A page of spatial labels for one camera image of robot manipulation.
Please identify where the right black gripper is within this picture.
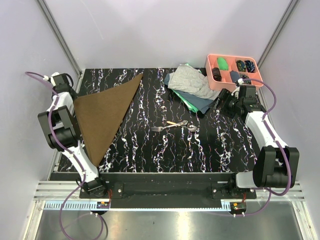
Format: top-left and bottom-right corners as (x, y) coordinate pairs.
(207, 88), (243, 120)

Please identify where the wooden handled spoon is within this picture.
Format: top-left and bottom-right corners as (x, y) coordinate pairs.
(167, 121), (198, 132)

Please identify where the brown cloth napkin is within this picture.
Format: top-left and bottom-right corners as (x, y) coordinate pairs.
(73, 73), (143, 167)

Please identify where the silver fork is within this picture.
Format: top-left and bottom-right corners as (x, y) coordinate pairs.
(150, 120), (188, 132)

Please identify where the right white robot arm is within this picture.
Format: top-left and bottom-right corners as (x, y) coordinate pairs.
(214, 85), (300, 199)

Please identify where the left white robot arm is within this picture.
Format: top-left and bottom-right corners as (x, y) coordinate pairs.
(37, 72), (108, 198)

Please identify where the dark brown rolled sock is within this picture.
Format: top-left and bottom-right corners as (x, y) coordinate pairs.
(211, 67), (222, 82)

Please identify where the blue grey rolled sock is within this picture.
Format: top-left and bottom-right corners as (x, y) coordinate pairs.
(229, 70), (241, 84)

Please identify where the patterned sock bottom right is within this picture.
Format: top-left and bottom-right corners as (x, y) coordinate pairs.
(239, 73), (252, 85)

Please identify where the pink compartment tray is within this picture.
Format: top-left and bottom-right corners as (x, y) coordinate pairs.
(205, 54), (263, 92)

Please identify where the green cloth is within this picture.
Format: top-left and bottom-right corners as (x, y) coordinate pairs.
(174, 62), (230, 113)

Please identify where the green rolled sock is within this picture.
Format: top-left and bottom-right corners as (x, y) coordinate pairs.
(217, 57), (229, 71)

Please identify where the patterned sock top middle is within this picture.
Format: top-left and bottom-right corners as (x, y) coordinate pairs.
(236, 60), (247, 72)

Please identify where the dark patterned sock top right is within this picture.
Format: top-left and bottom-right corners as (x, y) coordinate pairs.
(244, 60), (256, 73)

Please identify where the grey cloth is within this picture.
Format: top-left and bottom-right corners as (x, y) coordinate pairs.
(168, 64), (221, 100)

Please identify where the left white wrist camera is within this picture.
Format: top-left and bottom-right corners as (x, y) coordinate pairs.
(42, 72), (60, 87)

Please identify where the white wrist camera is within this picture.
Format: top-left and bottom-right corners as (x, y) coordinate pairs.
(231, 78), (245, 96)
(42, 72), (60, 87)

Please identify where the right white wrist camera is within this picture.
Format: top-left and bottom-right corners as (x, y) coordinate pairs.
(231, 78), (245, 96)

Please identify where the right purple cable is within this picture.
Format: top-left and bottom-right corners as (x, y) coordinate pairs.
(207, 78), (295, 217)

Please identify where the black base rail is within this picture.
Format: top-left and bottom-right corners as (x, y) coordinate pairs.
(79, 172), (257, 211)

